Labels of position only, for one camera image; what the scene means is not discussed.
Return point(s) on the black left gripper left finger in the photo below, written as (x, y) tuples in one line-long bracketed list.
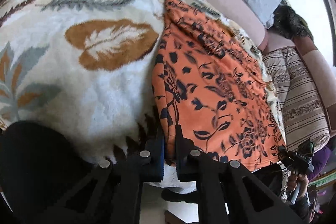
[(150, 148)]

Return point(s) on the right hand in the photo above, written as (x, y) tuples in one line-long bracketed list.
[(294, 180)]

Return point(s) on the dark furry cushion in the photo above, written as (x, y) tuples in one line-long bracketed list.
[(289, 24)]

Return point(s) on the pink padded headboard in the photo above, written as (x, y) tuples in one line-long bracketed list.
[(268, 41)]

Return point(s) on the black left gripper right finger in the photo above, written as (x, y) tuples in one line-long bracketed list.
[(190, 161)]

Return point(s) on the orange black floral garment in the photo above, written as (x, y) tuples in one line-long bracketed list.
[(207, 81)]

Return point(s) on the cream leaf pattern fleece blanket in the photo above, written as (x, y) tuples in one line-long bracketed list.
[(84, 69)]

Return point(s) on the striped beige mattress sheet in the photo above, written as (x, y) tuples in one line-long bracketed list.
[(303, 115)]

